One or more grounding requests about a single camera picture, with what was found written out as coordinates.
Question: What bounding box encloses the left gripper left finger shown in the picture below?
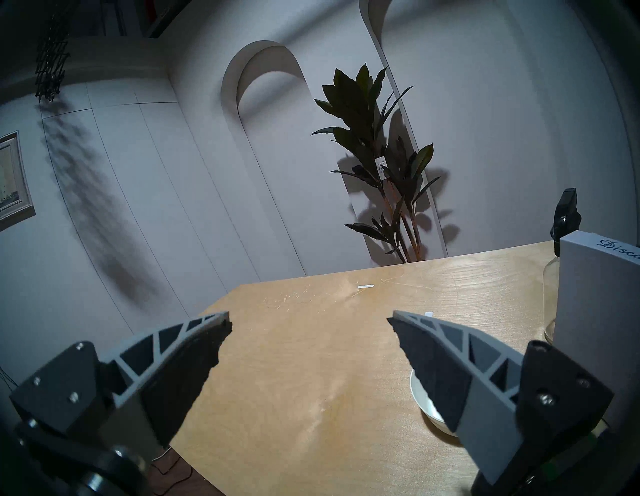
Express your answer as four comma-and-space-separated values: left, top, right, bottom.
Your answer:
10, 311, 233, 463

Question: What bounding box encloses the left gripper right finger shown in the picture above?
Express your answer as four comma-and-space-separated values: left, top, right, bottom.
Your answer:
387, 310, 615, 486

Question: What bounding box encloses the white bowl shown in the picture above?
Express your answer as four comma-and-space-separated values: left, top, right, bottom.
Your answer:
410, 370, 461, 437

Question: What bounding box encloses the grey printed box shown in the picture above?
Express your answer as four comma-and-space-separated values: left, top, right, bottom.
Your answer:
552, 230, 640, 431

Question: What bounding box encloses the clear spray bottle black head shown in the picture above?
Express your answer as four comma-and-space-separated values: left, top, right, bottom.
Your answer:
543, 188, 582, 346

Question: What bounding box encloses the light wooden table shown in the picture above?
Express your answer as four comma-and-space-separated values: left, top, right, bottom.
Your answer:
170, 241, 566, 496

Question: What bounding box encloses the tall potted leafy plant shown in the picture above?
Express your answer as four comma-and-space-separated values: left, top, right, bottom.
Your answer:
311, 63, 441, 264

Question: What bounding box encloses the black hanging lattice ornament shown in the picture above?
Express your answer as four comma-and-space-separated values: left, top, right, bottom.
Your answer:
35, 0, 71, 103

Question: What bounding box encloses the black floor cable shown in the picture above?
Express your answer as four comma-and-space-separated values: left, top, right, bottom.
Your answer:
150, 447, 196, 496

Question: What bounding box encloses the framed wall picture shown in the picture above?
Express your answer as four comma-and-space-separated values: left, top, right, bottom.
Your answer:
0, 131, 36, 232

